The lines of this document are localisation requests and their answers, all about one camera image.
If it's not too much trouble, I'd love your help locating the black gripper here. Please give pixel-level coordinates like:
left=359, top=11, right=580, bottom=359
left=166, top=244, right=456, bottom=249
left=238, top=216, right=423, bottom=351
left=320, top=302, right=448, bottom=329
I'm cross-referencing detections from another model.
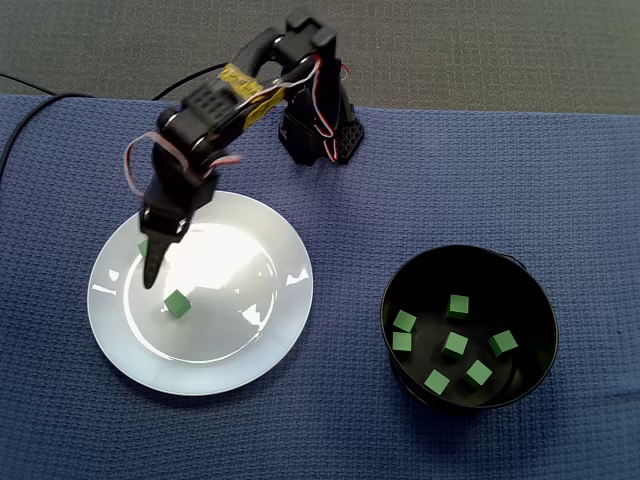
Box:
left=138, top=147, right=220, bottom=291

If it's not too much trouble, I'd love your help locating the white round plate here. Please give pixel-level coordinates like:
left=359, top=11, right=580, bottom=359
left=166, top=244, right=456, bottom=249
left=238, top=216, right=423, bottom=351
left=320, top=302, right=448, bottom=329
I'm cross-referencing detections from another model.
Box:
left=86, top=189, right=315, bottom=397

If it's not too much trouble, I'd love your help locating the black round container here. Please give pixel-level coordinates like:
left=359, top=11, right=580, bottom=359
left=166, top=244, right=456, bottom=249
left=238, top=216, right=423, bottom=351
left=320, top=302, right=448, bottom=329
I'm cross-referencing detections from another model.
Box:
left=379, top=243, right=560, bottom=414

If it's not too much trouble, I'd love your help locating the blue waffle-weave cloth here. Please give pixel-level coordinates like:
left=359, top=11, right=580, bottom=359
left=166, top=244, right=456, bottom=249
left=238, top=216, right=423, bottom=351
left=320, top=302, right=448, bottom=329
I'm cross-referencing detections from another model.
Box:
left=0, top=93, right=640, bottom=480

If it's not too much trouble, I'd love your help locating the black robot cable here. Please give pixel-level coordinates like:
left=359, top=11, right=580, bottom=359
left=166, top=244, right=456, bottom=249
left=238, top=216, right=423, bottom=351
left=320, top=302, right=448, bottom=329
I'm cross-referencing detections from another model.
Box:
left=0, top=62, right=227, bottom=174

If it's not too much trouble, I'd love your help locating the thin black floor cable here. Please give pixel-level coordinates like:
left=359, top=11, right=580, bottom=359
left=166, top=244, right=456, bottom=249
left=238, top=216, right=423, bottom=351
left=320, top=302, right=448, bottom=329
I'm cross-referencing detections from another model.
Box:
left=0, top=72, right=56, bottom=96

